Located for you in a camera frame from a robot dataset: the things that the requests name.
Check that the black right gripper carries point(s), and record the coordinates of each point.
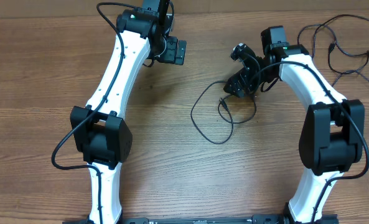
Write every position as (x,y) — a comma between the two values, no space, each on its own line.
(242,76)

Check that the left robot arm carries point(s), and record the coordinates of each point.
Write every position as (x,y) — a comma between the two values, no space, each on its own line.
(99,129)

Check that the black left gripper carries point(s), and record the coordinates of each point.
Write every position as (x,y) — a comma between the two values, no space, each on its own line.
(172,54)

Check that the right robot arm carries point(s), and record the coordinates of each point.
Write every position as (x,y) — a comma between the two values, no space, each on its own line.
(332,134)

